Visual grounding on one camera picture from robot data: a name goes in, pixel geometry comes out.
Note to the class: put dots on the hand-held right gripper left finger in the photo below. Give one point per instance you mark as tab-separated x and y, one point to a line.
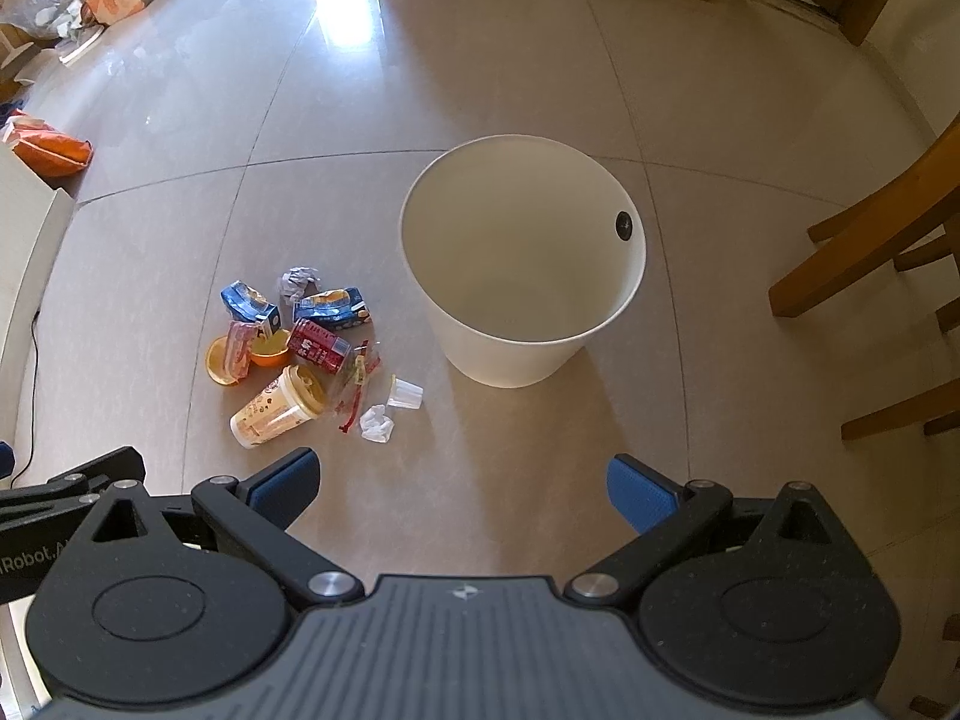
289	487

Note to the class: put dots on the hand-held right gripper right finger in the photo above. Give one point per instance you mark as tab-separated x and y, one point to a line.
637	495

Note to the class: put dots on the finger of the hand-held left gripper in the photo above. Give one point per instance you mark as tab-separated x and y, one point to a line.
97	469

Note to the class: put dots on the yellow paper cup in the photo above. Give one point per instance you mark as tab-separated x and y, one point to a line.
274	412

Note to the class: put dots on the white tissue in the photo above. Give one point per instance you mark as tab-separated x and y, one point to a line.
375	426

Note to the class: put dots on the clear wrapper with red strip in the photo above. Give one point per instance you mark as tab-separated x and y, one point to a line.
356	382

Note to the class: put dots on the red drink can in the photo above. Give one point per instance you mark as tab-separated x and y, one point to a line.
315	345

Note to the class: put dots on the white plastic trash bin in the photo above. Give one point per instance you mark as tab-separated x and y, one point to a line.
525	349

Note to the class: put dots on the blue juice carton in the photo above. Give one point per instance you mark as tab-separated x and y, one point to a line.
334	307

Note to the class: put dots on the orange plastic bowl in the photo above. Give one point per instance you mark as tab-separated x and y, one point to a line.
270	352

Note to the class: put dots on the orange plastic lid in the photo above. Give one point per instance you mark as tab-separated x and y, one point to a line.
217	369

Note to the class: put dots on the pink snack wrapper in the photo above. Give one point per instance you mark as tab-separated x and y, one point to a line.
238	349

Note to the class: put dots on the small white plastic cup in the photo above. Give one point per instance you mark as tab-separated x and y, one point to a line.
405	394

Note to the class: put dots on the blue snack packet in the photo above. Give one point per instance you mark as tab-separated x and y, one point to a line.
247	301

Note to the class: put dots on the crumpled grey paper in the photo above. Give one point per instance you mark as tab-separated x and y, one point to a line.
298	281

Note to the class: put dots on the orange bag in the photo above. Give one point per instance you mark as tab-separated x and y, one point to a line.
52	150

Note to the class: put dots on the wooden chair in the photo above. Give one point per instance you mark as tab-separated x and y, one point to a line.
885	240

